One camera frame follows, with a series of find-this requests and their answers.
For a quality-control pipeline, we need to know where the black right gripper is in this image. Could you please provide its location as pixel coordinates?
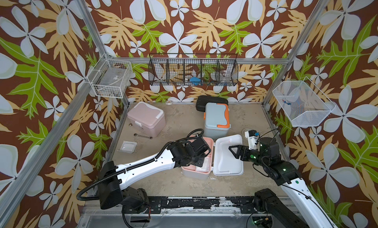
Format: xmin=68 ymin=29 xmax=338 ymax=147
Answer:
xmin=228 ymin=144 xmax=269 ymax=169

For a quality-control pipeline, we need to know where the white and salmon first aid box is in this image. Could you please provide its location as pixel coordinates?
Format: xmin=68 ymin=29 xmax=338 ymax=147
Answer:
xmin=182 ymin=134 xmax=244 ymax=180

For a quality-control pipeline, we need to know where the white gauze packet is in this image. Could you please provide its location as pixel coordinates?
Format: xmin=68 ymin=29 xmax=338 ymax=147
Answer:
xmin=195 ymin=164 xmax=211 ymax=173
xmin=119 ymin=141 xmax=137 ymax=154

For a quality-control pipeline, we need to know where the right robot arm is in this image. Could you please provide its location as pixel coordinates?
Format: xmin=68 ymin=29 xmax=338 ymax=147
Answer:
xmin=228 ymin=136 xmax=336 ymax=228

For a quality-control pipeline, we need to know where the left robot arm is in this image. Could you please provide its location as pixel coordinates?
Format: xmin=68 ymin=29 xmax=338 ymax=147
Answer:
xmin=76 ymin=129 xmax=212 ymax=210

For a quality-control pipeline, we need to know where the clear round lid on table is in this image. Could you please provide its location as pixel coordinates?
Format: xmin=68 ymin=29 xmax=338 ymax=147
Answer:
xmin=242 ymin=128 xmax=251 ymax=135

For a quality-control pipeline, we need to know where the pink medicine chest box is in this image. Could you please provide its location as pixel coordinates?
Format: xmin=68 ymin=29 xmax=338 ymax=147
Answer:
xmin=127 ymin=102 xmax=166 ymax=137

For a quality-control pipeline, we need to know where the silver ratchet wrench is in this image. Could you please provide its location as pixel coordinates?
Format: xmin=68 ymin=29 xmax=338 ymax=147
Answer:
xmin=134 ymin=133 xmax=153 ymax=139

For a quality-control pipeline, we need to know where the black hard case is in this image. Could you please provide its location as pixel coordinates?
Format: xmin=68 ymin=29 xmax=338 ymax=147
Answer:
xmin=196 ymin=95 xmax=228 ymax=112

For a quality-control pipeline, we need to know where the blue item in black basket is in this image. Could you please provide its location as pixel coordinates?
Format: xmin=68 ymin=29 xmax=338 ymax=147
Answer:
xmin=190 ymin=77 xmax=201 ymax=86

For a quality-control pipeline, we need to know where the white mesh basket right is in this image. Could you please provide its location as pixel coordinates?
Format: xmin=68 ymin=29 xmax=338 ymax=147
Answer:
xmin=273 ymin=77 xmax=336 ymax=128

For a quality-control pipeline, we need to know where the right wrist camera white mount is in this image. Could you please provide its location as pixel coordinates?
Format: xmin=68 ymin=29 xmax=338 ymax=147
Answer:
xmin=244 ymin=130 xmax=259 ymax=150

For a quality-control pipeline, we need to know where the grey box orange handle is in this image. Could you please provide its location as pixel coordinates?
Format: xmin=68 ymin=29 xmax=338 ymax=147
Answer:
xmin=204 ymin=103 xmax=231 ymax=140

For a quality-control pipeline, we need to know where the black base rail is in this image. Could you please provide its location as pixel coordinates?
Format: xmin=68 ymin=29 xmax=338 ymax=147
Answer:
xmin=148 ymin=196 xmax=266 ymax=214

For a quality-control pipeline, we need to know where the black wire basket rear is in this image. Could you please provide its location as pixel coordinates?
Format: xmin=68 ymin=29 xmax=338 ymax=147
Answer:
xmin=148 ymin=53 xmax=239 ymax=86

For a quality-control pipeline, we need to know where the white wire basket left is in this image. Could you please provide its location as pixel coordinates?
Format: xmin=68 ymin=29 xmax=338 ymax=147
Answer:
xmin=88 ymin=58 xmax=133 ymax=99

